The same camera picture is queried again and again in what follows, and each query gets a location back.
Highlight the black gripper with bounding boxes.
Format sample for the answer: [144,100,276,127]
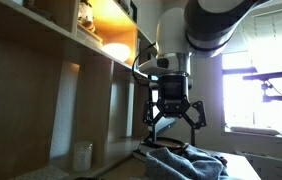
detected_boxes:
[142,75,208,153]

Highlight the grey knit sweater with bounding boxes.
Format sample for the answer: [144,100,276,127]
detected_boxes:
[145,144,231,180]

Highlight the pale window cushion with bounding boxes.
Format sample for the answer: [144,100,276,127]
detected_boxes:
[229,125,282,137]

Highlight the white lit bowl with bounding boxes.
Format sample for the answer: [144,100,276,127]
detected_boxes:
[101,42,132,63]

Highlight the frosted glass jar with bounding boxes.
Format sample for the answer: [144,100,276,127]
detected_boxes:
[72,141,94,173]

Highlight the stacked books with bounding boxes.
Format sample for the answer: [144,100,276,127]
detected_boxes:
[75,24,104,48]

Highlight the small figurine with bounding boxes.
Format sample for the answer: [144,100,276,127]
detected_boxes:
[77,0,97,33]

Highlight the white keyboard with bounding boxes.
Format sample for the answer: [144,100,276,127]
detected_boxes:
[9,164,71,180]

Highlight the wooden shelf unit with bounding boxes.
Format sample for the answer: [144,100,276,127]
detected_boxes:
[0,0,159,180]

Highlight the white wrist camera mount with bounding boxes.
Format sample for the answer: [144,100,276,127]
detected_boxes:
[138,54,192,77]

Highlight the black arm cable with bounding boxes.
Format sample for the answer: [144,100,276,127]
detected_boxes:
[131,41,159,88]

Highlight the black bar camera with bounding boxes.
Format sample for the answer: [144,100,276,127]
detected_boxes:
[242,71,282,82]

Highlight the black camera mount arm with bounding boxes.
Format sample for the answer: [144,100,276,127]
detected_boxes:
[260,79,282,103]

